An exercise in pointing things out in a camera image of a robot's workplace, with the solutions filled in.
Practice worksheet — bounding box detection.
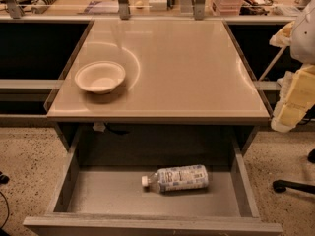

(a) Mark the clear plastic water bottle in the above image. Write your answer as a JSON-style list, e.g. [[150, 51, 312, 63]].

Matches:
[[141, 164, 209, 193]]

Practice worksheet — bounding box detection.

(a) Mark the right metal frame post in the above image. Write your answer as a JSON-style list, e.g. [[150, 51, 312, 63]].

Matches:
[[194, 0, 206, 20]]

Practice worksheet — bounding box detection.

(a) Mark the black coiled spring tool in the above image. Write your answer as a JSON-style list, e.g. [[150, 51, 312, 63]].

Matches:
[[31, 0, 57, 14]]

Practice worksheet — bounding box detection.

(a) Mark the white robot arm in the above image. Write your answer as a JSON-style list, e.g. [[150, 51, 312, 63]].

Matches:
[[270, 0, 315, 133]]

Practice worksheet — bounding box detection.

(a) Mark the black office chair base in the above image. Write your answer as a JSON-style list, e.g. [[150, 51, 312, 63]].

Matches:
[[272, 148, 315, 196]]

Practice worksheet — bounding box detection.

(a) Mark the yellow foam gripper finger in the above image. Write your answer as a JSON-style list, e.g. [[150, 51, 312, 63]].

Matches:
[[269, 21, 294, 47], [271, 64, 315, 133]]

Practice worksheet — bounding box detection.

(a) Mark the open grey top drawer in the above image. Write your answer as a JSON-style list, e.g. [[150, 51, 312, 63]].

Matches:
[[24, 125, 282, 236]]

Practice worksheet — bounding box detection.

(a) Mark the metal frame post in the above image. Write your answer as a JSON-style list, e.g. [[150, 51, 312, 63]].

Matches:
[[118, 0, 131, 20], [194, 0, 206, 20], [4, 0, 25, 19]]

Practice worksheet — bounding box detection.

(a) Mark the purple book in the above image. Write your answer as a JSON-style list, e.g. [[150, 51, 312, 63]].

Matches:
[[84, 1, 119, 14]]

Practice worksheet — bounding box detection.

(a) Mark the black floor cable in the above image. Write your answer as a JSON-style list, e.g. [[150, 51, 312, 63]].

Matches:
[[0, 170, 12, 236]]

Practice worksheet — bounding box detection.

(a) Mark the left metal frame post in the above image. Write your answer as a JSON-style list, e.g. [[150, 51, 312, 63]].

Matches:
[[4, 0, 25, 19]]

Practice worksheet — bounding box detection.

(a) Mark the small round yellow ball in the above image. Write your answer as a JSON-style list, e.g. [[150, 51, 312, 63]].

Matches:
[[135, 0, 144, 9]]

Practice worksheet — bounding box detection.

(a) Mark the middle metal frame post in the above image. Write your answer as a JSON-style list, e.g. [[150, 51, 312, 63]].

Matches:
[[118, 0, 131, 20]]

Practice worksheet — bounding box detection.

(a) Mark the grey cabinet with counter top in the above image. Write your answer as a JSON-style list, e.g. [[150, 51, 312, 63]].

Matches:
[[47, 19, 270, 148]]

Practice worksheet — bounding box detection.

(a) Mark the white stick with black tip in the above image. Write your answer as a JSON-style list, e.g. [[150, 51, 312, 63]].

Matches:
[[258, 46, 287, 81]]

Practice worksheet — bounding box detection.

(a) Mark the white paper bowl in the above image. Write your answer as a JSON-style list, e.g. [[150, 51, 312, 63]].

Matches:
[[75, 61, 126, 94]]

